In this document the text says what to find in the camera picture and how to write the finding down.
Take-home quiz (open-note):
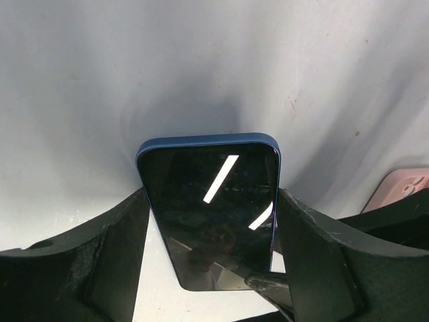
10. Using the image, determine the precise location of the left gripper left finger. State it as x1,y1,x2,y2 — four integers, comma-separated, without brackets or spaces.
1,189,149,321

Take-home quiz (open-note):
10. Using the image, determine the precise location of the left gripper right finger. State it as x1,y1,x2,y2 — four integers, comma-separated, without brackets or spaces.
245,190,428,321

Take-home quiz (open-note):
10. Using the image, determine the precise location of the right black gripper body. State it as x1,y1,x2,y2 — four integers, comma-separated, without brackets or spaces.
339,191,428,250

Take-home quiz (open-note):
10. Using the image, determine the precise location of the pink phone case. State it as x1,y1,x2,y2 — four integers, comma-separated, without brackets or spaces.
362,168,428,213

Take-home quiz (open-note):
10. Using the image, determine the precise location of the blue phone black screen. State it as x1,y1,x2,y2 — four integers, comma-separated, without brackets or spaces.
135,133,281,292

